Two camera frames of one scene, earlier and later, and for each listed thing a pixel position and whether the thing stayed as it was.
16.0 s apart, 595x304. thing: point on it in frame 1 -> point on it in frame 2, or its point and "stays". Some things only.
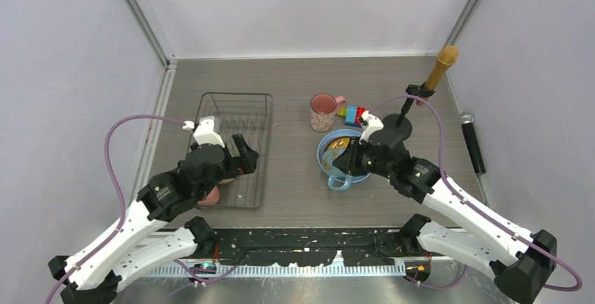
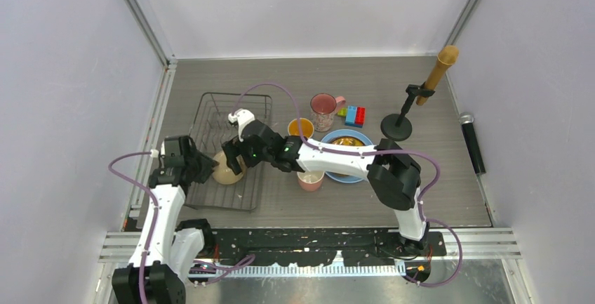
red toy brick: (359, 110) stays
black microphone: (466, 119) stays
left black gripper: (247, 160) -> (206, 164)
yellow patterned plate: (339, 143) stays
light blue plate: (337, 134) stays
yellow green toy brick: (342, 112) stays
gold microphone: (447, 56) stays
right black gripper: (348, 161) -> (234, 147)
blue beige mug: (333, 172) -> (306, 126)
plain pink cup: (212, 198) -> (310, 180)
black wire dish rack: (248, 115) stays
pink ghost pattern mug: (322, 109) stays
